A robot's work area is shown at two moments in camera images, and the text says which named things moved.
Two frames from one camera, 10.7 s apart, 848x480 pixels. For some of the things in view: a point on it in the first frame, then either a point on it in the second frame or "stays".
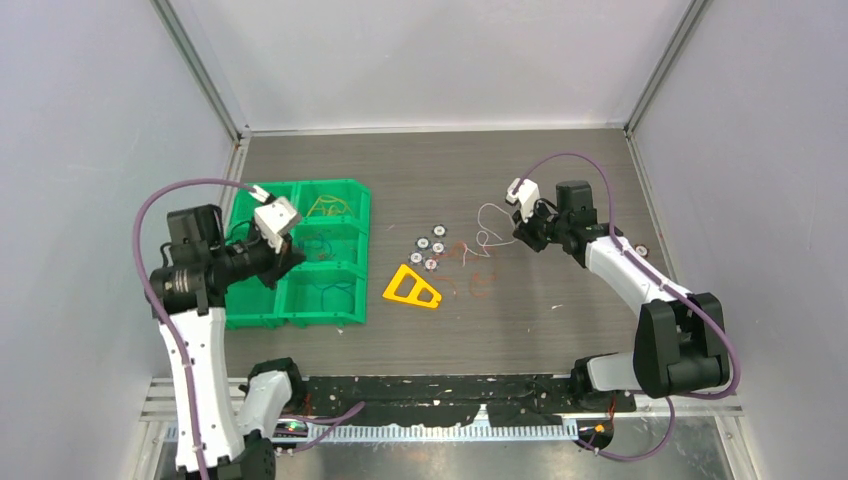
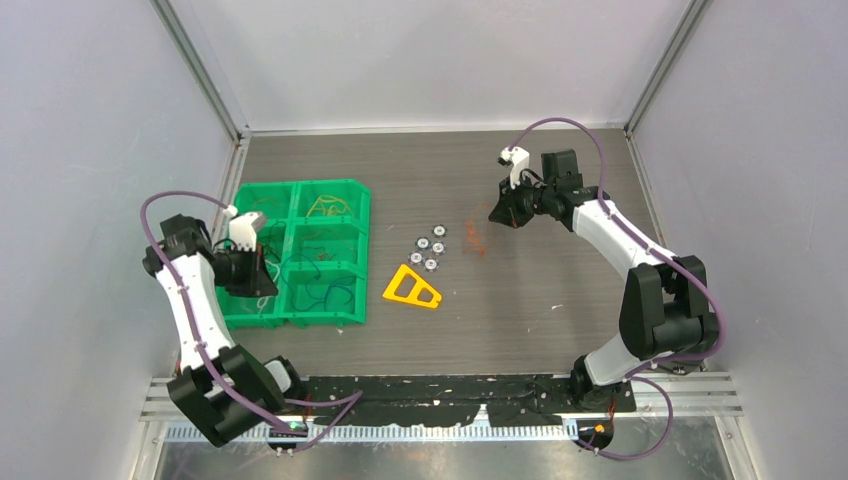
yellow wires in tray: [329, 205] stays
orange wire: [472, 279] to [472, 237]
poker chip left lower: [416, 257] stays
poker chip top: [439, 230] stays
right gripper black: [525, 230] to [508, 211]
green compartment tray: [327, 288] stays
